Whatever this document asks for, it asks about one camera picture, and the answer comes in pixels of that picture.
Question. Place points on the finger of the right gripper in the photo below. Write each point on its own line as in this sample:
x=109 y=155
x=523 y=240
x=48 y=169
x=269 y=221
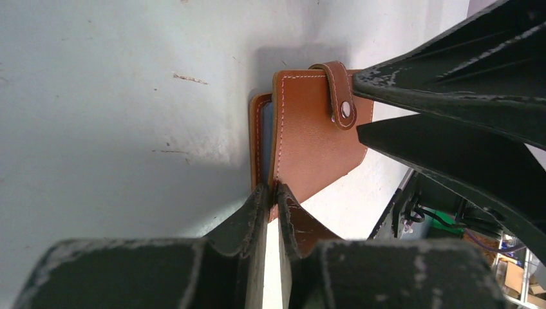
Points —
x=491 y=171
x=487 y=71

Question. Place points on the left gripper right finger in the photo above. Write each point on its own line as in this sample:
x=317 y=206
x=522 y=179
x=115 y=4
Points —
x=321 y=270

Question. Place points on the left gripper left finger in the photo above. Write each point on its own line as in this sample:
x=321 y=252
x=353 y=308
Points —
x=222 y=269

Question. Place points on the brown leather card holder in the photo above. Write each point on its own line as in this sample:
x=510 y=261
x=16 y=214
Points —
x=304 y=132

